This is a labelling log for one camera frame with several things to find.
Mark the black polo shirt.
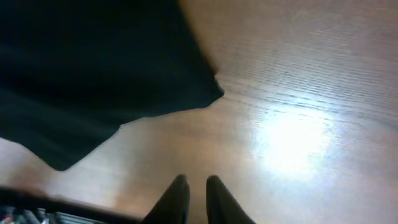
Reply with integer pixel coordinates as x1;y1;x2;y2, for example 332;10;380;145
1;0;224;171

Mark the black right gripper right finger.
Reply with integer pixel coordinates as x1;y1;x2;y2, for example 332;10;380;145
206;175;255;224

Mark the black base bracket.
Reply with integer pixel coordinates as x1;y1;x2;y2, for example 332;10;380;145
1;187;141;224

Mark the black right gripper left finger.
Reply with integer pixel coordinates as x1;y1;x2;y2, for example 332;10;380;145
141;174;190;224

